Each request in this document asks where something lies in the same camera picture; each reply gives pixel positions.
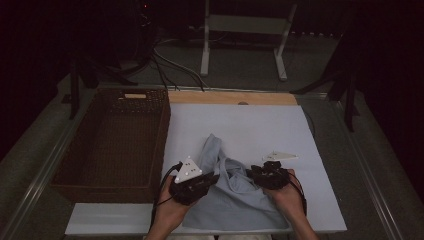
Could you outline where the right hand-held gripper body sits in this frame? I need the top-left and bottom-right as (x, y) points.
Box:
(251, 150), (300, 191)

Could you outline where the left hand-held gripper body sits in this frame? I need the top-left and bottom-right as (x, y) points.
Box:
(168, 155), (215, 206)

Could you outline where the light blue shirt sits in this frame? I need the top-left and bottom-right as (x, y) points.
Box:
(181, 133), (291, 232)

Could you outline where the brown wicker basket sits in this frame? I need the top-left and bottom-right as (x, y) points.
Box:
(49, 88), (172, 204)

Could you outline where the person's right hand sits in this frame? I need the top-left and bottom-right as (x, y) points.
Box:
(262, 168), (307, 226)

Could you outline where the person's left hand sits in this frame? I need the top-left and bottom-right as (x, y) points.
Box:
(152, 175), (198, 233)

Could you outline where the white table board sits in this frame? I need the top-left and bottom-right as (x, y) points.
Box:
(64, 103), (348, 237)

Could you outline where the black tripod stand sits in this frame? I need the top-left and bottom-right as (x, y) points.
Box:
(61, 56), (139, 121)
(289, 33), (362, 133)

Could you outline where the white metal stand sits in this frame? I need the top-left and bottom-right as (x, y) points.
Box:
(199, 0), (299, 82)

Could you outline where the dark equipment with red light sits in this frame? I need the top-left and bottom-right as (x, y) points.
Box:
(96, 0), (158, 68)

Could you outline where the left hand-held gripper cable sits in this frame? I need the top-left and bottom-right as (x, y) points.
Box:
(150, 161), (184, 231)

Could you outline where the hand-held gripper cable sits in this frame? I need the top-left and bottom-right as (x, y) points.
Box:
(150, 161), (184, 231)
(286, 169), (308, 218)

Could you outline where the right hand-held gripper cable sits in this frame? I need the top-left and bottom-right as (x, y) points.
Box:
(286, 169), (308, 218)

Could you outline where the metal floor rail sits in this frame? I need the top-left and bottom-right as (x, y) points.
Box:
(96, 83), (329, 100)
(0, 86), (99, 240)
(328, 93), (406, 240)

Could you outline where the black floor cable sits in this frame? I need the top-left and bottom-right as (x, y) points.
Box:
(150, 54), (182, 92)

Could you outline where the grey floor cable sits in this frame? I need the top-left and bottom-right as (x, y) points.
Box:
(152, 38), (210, 90)

